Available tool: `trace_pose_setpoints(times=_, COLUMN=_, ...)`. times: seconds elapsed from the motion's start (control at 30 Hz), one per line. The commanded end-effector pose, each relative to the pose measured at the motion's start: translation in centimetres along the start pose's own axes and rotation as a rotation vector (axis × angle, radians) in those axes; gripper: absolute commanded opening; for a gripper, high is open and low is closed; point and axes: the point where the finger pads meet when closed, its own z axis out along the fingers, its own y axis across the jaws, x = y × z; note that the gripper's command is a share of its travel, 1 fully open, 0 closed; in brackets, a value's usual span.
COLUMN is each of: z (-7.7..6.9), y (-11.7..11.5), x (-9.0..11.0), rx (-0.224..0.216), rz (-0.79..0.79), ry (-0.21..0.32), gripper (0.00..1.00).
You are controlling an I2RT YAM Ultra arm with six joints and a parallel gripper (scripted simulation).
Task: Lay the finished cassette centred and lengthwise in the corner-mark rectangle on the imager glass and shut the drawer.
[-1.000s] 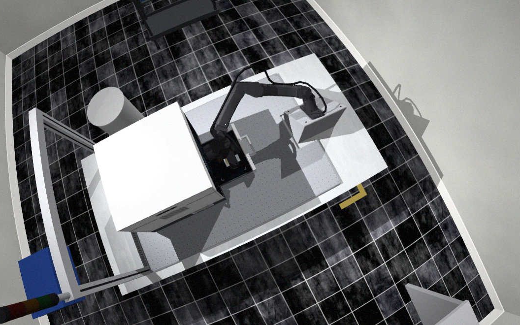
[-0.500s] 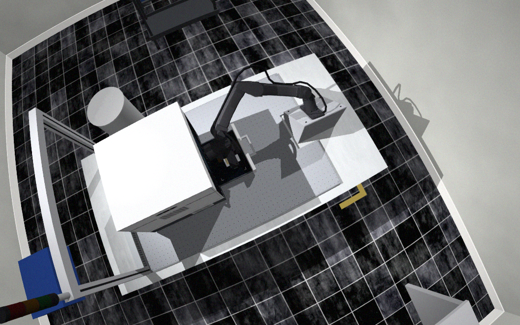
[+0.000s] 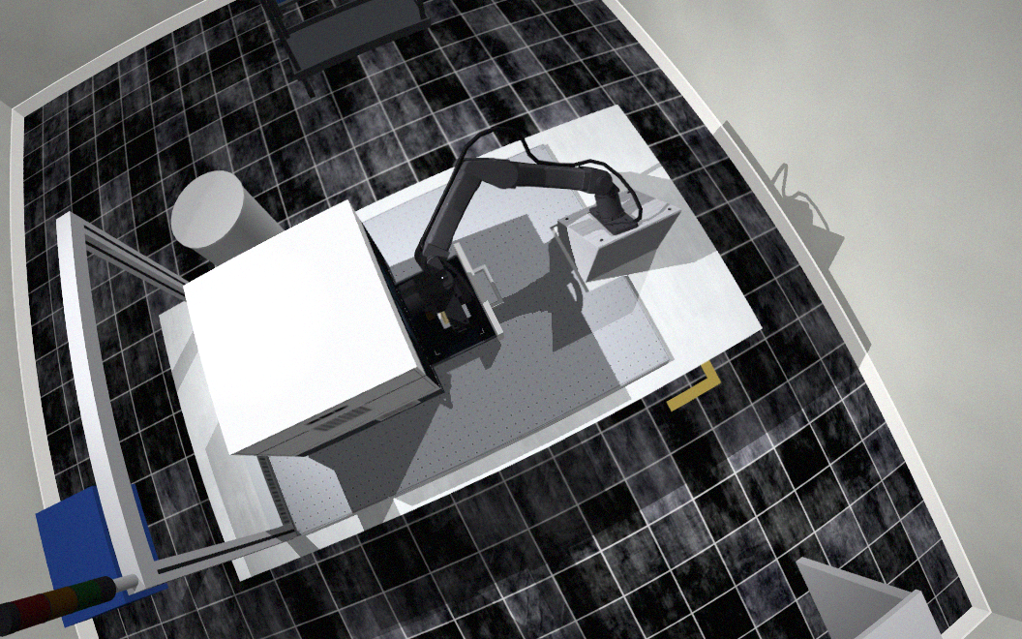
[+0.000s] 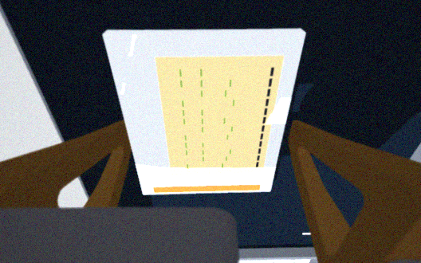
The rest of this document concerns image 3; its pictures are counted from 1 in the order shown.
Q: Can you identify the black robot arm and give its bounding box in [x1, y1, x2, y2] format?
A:
[398, 158, 638, 333]

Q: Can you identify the white lab instrument with drawer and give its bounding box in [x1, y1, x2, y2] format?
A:
[183, 200, 504, 457]

